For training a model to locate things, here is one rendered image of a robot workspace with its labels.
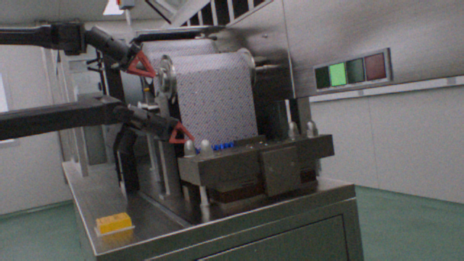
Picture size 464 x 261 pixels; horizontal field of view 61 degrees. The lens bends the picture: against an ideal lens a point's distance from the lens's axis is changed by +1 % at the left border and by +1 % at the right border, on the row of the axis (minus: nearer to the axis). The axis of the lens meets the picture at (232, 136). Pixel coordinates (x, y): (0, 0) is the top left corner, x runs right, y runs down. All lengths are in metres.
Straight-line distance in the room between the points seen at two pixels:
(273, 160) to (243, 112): 0.26
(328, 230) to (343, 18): 0.52
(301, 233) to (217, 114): 0.41
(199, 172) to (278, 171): 0.20
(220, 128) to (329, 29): 0.41
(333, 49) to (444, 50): 0.30
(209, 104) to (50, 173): 5.63
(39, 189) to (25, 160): 0.49
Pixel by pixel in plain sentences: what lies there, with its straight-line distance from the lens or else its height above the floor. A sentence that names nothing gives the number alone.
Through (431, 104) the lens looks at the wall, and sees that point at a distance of 3.81.
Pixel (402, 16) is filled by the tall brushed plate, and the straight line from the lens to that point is 0.87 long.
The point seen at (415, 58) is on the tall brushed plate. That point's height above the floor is 1.19.
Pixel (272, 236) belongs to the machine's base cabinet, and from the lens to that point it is 0.97.
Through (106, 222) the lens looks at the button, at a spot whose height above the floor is 0.92.
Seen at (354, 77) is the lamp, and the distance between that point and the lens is 0.96.
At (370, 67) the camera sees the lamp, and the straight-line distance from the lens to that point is 0.92.
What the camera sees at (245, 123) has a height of 1.09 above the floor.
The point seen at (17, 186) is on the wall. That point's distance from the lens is 6.69.
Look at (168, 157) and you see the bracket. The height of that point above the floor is 1.02.
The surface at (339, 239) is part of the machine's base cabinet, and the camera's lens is 1.09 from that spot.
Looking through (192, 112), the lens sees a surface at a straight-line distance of 1.12.
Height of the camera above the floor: 1.15
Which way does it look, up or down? 4 degrees down
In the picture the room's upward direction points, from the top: 8 degrees counter-clockwise
